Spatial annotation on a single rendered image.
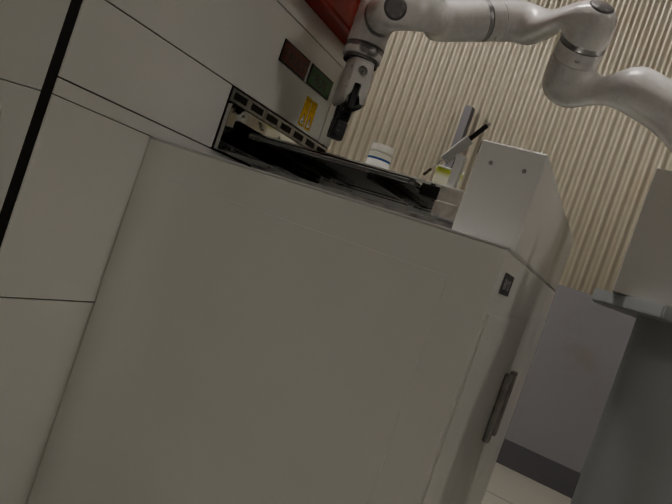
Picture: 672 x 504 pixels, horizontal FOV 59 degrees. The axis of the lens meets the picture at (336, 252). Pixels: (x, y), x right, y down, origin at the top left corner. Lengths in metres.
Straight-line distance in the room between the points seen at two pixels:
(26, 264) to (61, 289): 0.08
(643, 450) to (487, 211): 0.42
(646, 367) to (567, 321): 2.01
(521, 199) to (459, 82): 2.58
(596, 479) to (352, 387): 0.42
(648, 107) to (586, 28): 0.20
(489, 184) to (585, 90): 0.61
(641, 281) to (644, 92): 0.51
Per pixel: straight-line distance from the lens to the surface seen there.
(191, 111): 1.14
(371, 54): 1.31
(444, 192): 1.07
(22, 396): 1.10
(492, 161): 0.87
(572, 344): 3.01
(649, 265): 0.99
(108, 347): 1.07
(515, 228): 0.85
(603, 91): 1.41
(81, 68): 0.97
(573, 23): 1.41
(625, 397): 1.03
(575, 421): 3.03
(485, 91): 3.35
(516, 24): 1.48
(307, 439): 0.87
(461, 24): 1.41
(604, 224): 3.06
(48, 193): 0.98
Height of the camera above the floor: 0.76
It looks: 1 degrees down
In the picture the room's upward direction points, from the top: 19 degrees clockwise
